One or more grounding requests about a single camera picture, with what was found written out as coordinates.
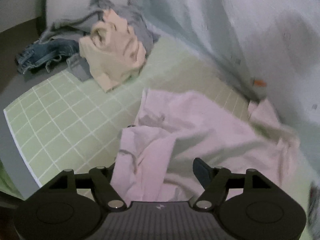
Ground carrot print light quilt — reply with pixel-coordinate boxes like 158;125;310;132
133;0;319;170

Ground beige shirt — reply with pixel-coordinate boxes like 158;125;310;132
79;9;146;93

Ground grey garment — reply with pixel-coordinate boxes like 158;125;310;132
39;0;161;82

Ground blue denim jeans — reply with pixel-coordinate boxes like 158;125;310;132
15;38;79;74

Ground dark patterned pouch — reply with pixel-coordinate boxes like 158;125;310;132
308;181;320;239

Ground white trousers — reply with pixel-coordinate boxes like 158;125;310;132
111;89;300;204

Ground green grid bed sheet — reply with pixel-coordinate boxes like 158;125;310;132
4;37;248;186

